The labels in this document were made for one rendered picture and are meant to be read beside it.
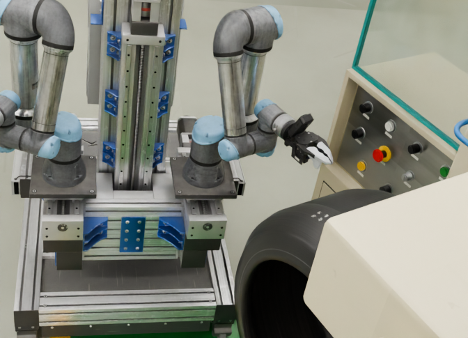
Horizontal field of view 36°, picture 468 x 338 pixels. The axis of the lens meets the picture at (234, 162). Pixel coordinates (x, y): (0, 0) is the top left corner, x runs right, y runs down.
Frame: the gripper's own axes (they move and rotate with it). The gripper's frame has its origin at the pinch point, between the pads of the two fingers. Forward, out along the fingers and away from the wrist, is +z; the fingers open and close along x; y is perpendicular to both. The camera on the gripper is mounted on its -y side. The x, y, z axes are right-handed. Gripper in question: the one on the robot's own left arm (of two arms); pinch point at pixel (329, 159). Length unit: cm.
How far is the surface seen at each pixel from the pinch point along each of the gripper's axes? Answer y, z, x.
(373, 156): 1.6, 5.2, -14.1
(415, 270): -83, 86, 74
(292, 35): 132, -225, -178
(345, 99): -7.9, -13.4, -17.1
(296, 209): -42, 42, 51
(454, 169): -46, 54, 19
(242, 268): -23, 36, 60
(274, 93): 123, -167, -116
